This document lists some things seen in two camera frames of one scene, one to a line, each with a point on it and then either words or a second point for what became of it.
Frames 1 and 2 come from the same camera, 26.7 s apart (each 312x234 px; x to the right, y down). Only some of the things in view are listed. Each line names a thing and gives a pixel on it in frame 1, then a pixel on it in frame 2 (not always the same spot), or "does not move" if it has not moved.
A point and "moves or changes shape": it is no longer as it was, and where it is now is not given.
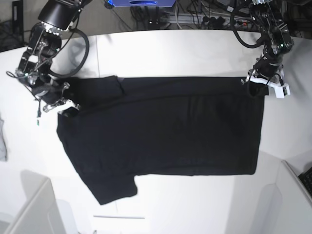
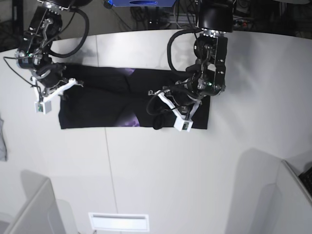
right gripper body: [267, 67] → [183, 94]
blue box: [144, 3] does not move
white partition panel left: [42, 213] does not move
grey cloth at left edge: [3, 151] does not move
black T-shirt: [121, 127] moves or changes shape
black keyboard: [306, 179] does not move
